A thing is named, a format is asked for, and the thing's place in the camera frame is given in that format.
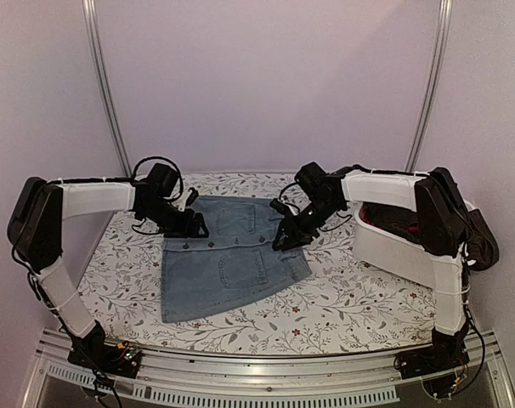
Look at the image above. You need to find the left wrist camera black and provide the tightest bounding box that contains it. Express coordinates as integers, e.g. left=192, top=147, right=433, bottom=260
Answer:
left=131, top=156, right=199, bottom=213

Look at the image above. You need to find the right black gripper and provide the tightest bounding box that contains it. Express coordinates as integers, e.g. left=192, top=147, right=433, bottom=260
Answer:
left=274, top=195, right=342, bottom=250

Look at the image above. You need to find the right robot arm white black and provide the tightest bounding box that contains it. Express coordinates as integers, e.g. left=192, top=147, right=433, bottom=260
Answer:
left=270, top=162, right=472, bottom=337

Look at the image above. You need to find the white plastic laundry basket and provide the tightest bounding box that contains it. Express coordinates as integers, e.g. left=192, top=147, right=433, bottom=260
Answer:
left=353, top=203, right=461, bottom=289

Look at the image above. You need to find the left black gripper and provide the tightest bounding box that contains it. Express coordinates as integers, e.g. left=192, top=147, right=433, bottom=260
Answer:
left=141, top=199, right=209, bottom=237

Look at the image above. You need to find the black striped garment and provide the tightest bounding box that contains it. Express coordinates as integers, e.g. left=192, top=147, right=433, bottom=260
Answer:
left=361, top=202, right=501, bottom=272

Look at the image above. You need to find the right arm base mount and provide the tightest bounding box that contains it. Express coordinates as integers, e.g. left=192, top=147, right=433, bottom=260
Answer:
left=393, top=323, right=470, bottom=400

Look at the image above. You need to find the light blue denim skirt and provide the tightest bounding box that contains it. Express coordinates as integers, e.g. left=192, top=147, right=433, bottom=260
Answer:
left=161, top=195, right=312, bottom=323

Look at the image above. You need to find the aluminium front rail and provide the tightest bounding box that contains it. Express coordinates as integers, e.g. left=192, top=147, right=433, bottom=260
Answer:
left=22, top=329, right=515, bottom=407

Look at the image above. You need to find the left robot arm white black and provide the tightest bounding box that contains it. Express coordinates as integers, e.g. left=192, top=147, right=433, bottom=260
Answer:
left=7, top=177, right=208, bottom=338

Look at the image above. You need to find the red garment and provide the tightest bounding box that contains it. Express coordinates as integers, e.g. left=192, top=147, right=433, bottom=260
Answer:
left=359, top=203, right=420, bottom=239

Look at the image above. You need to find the floral patterned table mat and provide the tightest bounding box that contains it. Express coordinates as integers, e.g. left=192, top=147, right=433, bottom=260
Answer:
left=72, top=172, right=465, bottom=356

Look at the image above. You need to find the left aluminium frame post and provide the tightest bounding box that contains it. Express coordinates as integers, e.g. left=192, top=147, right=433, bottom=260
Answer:
left=82, top=0, right=131, bottom=176

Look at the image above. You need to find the aluminium frame post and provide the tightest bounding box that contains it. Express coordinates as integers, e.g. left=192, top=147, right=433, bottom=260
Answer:
left=82, top=0, right=131, bottom=176
left=405, top=0, right=453, bottom=173

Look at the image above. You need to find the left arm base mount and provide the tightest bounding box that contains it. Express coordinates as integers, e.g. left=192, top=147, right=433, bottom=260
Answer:
left=67, top=332, right=142, bottom=379

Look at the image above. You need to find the right aluminium frame post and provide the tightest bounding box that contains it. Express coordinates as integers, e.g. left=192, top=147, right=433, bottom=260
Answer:
left=405, top=0, right=453, bottom=173

